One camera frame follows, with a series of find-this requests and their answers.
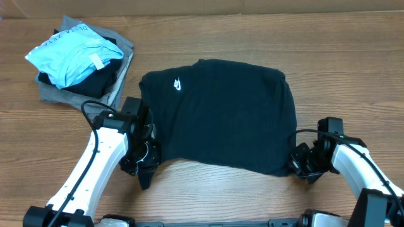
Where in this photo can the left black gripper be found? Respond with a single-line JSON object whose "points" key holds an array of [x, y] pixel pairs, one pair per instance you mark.
{"points": [[154, 159]]}

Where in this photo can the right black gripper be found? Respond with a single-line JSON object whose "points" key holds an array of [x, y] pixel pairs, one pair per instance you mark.
{"points": [[303, 162]]}

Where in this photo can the black Nike t-shirt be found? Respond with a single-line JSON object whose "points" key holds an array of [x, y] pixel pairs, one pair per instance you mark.
{"points": [[223, 113]]}

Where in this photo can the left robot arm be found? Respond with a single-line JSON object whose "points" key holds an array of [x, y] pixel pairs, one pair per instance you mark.
{"points": [[117, 139]]}

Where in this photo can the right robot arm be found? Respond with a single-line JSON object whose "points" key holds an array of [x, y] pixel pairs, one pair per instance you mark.
{"points": [[378, 199]]}

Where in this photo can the black folded shirt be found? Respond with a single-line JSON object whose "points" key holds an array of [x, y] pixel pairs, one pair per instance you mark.
{"points": [[94, 85]]}

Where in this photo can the light blue folded shirt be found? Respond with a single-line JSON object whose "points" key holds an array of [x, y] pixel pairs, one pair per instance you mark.
{"points": [[71, 55]]}

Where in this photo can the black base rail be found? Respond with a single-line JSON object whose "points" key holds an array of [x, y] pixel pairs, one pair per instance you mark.
{"points": [[112, 220]]}

